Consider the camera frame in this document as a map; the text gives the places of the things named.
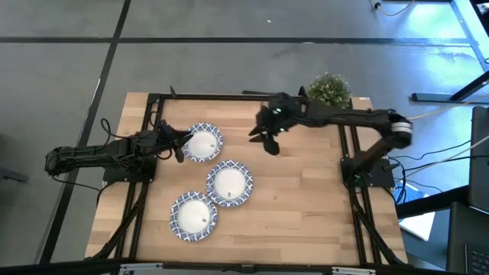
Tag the dark laptop computer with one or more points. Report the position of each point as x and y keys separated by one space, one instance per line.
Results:
x=458 y=237

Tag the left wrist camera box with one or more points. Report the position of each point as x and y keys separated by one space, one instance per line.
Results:
x=144 y=138

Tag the dark grey monitor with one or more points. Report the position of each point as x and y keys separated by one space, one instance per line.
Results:
x=479 y=160

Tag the silver frame bracket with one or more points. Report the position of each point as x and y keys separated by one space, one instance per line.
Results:
x=353 y=270
x=141 y=267

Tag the blue flat object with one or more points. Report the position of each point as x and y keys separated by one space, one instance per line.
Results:
x=410 y=193

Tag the white paper sheet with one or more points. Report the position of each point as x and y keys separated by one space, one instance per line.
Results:
x=420 y=225

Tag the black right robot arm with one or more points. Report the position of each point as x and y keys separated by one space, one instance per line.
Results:
x=363 y=116

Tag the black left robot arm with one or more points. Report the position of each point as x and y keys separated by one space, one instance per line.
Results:
x=95 y=151

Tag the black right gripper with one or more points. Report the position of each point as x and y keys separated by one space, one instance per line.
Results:
x=282 y=112

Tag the black desk leg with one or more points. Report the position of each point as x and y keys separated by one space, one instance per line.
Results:
x=431 y=97

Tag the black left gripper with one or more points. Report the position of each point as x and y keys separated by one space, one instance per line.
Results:
x=163 y=137

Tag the blue white patterned paper bowl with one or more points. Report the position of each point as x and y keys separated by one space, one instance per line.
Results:
x=229 y=183
x=202 y=143
x=193 y=215

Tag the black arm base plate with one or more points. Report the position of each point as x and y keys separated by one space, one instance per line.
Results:
x=114 y=173
x=382 y=175

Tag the black aluminium table frame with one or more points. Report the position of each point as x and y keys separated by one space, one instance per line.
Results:
x=210 y=97

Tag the small potted green plant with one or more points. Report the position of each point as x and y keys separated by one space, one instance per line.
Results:
x=328 y=89

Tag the black desk crossbar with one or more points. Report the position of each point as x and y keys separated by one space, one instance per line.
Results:
x=428 y=204

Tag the black curved frame bracket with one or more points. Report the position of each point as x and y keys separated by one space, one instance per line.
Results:
x=302 y=91
x=172 y=92

